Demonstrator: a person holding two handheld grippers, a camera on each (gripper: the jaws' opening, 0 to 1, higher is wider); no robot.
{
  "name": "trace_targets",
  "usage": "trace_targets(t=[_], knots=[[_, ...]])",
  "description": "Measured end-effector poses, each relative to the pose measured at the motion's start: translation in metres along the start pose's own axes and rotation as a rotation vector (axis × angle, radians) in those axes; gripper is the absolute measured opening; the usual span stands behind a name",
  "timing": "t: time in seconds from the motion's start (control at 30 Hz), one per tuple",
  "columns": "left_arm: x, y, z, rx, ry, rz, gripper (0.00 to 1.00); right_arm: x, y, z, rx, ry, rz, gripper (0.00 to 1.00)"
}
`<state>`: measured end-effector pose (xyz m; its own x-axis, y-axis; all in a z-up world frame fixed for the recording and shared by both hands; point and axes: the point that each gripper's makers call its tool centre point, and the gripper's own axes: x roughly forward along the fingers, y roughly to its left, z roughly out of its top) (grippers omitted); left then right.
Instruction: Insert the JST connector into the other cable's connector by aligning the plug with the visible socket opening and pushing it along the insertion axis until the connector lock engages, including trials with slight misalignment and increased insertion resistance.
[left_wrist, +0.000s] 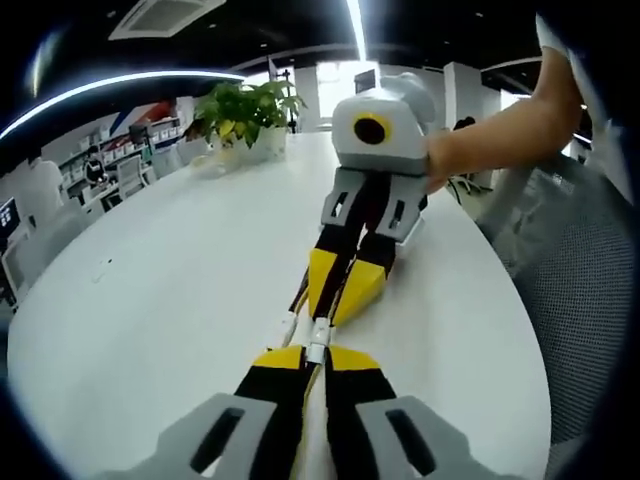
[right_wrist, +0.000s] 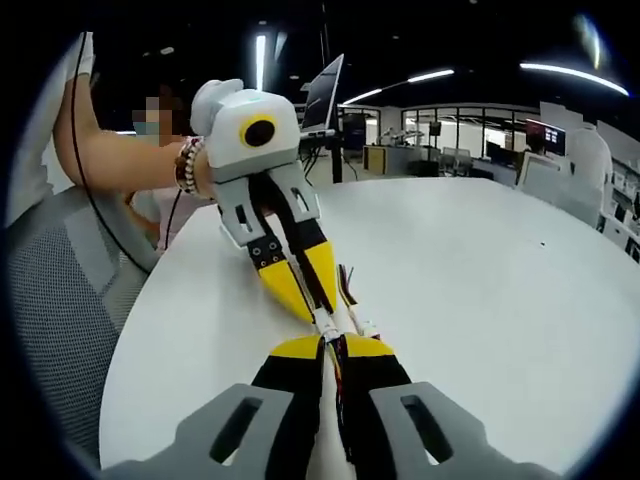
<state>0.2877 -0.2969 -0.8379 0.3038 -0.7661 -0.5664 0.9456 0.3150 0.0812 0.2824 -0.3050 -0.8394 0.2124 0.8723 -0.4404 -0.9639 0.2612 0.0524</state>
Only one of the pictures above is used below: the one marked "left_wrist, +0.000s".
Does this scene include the grey mesh office chair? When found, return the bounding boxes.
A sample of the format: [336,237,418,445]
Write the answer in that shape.
[473,153,637,464]

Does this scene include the curved ceiling light strip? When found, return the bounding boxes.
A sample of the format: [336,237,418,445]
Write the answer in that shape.
[0,69,247,142]

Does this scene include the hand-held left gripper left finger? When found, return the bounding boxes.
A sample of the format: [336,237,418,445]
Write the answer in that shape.
[99,344,307,480]

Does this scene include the clear plastic box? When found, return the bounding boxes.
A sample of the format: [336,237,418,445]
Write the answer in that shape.
[191,149,227,177]

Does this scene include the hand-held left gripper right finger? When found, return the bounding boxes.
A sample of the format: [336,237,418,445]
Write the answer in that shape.
[324,344,512,480]

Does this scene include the shelf with white boxes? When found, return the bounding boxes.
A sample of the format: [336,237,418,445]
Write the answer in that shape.
[58,115,182,187]

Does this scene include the potted green plant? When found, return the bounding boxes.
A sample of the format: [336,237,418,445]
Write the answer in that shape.
[191,79,309,165]

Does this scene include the ceiling air vent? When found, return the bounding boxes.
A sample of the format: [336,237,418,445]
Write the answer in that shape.
[106,0,227,42]

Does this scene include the white office chair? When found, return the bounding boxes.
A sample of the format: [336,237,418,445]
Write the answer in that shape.
[116,154,150,200]

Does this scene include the person's right hand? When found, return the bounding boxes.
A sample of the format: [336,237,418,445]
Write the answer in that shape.
[424,130,474,195]

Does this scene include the small computer monitor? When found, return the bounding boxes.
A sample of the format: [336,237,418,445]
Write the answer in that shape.
[0,196,22,242]

